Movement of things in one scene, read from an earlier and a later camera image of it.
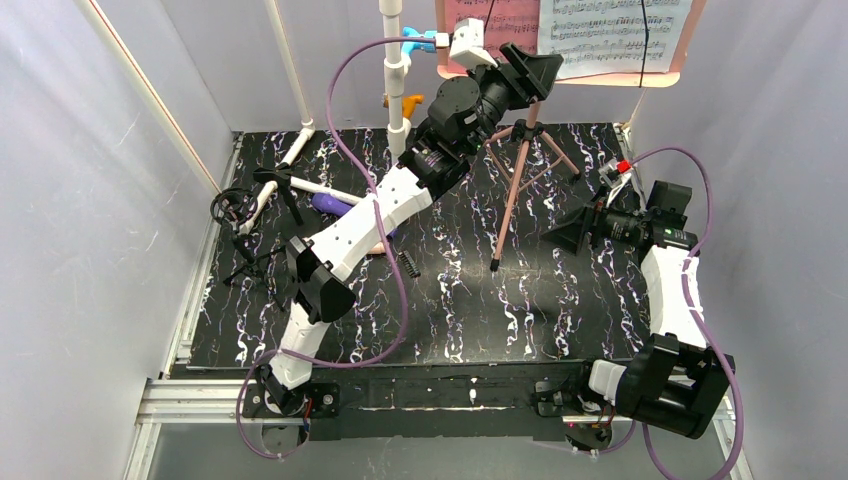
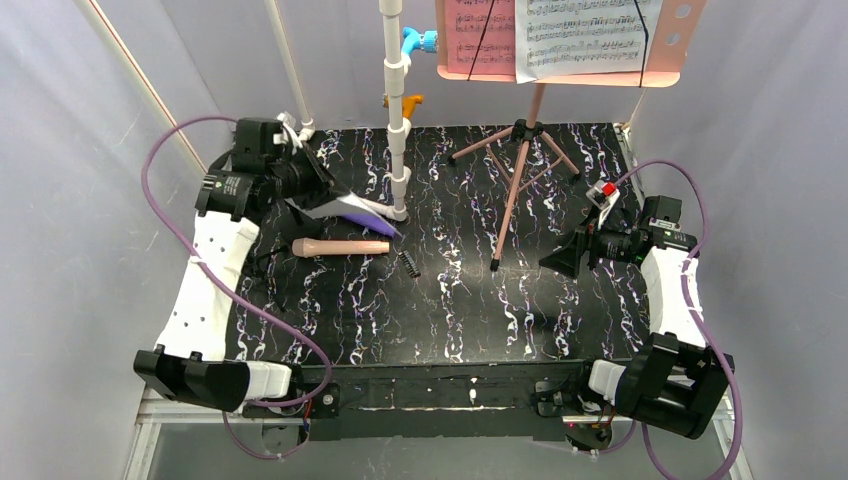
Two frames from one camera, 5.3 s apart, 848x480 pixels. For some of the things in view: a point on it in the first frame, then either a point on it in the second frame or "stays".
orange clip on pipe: [409, 103] stays
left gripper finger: [536, 72] → [318, 167]
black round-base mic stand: [282, 174] → [303, 226]
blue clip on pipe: [408, 47] stays
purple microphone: [330, 204] → [378, 223]
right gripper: [592, 226] → [583, 244]
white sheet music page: [595, 37] → [345, 204]
